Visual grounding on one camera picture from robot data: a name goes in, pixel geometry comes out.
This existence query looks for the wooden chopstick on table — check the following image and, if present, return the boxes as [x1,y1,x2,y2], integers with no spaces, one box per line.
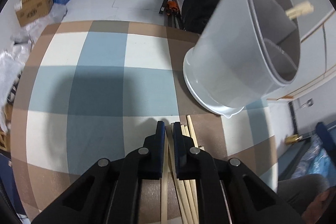
[186,115,199,148]
[173,122,199,223]

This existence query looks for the checkered tablecloth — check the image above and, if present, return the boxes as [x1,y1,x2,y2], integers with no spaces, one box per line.
[11,20,278,220]

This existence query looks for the white plastic bag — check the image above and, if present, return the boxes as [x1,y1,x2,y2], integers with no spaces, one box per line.
[1,4,67,132]

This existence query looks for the wooden chopstick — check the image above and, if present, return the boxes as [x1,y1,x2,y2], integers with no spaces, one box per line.
[161,128,171,224]
[173,122,199,223]
[186,115,199,148]

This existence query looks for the grey utensil holder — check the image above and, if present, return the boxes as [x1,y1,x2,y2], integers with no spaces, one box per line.
[183,0,300,118]

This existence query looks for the chopsticks in holder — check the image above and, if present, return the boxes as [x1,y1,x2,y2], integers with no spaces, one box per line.
[285,1,314,20]

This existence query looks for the brown cardboard box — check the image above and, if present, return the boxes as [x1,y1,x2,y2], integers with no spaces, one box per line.
[14,0,54,27]

